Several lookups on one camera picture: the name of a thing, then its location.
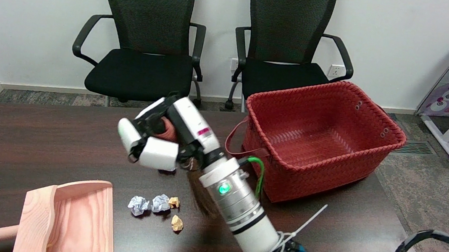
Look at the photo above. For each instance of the metal floor vent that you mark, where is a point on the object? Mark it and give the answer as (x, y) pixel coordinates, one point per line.
(414, 147)

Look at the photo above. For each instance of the red woven basket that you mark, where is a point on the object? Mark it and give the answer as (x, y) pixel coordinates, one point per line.
(336, 113)

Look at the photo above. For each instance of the brown straw hand broom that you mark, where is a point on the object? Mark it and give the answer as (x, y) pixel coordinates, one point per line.
(204, 195)

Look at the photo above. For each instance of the white zip tie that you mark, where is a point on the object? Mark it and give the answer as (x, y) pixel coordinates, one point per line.
(306, 224)

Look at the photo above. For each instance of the black mesh office chair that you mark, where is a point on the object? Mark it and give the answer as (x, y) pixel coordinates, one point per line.
(149, 7)
(287, 23)

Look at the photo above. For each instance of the wooden dustpan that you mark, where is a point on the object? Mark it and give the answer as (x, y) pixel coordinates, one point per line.
(78, 219)

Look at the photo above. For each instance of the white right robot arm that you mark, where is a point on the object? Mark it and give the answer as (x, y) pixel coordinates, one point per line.
(240, 208)

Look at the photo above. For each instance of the yellow paper ball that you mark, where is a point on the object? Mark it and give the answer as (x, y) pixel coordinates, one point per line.
(177, 223)
(174, 202)

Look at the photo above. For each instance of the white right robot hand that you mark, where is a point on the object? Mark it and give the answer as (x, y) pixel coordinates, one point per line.
(190, 126)

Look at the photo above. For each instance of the white paper ball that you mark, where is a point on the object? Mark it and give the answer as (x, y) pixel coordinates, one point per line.
(138, 205)
(160, 203)

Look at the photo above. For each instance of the white wall socket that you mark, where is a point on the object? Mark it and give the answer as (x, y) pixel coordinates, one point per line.
(234, 62)
(335, 70)

